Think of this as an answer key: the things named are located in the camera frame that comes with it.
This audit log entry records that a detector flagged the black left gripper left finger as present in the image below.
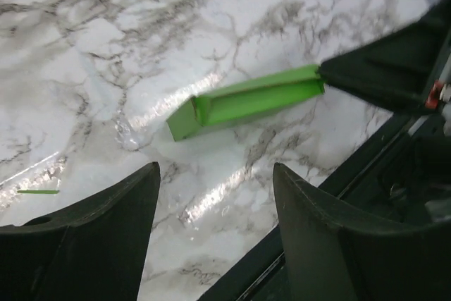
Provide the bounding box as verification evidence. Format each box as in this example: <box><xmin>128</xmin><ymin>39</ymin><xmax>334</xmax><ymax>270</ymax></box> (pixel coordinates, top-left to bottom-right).
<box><xmin>1</xmin><ymin>162</ymin><xmax>161</xmax><ymax>301</ymax></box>

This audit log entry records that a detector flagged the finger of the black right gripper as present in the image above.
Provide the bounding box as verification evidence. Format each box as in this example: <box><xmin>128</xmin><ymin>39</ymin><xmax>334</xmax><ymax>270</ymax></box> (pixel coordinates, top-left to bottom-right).
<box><xmin>319</xmin><ymin>16</ymin><xmax>440</xmax><ymax>114</ymax></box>

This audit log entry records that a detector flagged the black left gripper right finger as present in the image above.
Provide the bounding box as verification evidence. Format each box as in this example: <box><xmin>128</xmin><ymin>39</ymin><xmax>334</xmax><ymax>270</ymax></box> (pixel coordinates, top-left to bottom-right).
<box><xmin>273</xmin><ymin>164</ymin><xmax>450</xmax><ymax>301</ymax></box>

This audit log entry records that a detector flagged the green paper box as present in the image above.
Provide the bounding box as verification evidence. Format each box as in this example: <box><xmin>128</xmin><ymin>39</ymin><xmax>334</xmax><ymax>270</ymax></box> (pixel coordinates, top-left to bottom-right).
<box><xmin>166</xmin><ymin>65</ymin><xmax>324</xmax><ymax>142</ymax></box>

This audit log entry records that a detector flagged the small green paper strip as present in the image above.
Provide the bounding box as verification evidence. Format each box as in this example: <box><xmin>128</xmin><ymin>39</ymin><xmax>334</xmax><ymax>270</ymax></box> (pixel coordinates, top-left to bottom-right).
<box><xmin>17</xmin><ymin>190</ymin><xmax>60</xmax><ymax>195</ymax></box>

